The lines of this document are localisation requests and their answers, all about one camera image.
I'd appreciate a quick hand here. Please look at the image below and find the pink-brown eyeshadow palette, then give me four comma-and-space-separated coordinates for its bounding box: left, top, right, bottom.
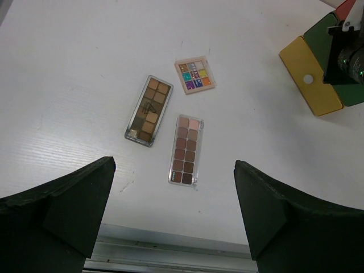
168, 114, 204, 187

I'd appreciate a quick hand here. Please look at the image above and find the yellow drawer box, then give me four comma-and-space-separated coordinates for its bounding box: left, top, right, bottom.
279, 36, 344, 117

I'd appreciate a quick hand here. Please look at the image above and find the colourful square eyeshadow palette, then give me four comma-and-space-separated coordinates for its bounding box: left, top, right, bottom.
175, 56, 216, 95

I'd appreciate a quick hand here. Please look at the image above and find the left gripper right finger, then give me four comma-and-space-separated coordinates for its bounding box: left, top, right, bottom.
234, 160, 363, 272

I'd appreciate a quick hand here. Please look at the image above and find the green drawer box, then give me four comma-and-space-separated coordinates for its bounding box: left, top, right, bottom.
304, 11, 363, 107

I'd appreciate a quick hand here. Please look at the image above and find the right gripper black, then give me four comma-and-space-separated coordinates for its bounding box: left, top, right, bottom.
323, 20, 363, 85

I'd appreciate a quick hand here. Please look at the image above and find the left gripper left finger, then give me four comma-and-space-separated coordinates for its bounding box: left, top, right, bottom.
1, 156, 115, 272

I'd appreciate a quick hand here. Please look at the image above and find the brown eyeshadow palette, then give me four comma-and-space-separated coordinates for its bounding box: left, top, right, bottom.
124, 75, 173, 147

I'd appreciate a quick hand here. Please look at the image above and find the aluminium table rail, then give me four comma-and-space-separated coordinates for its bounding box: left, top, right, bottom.
83, 224, 258, 272

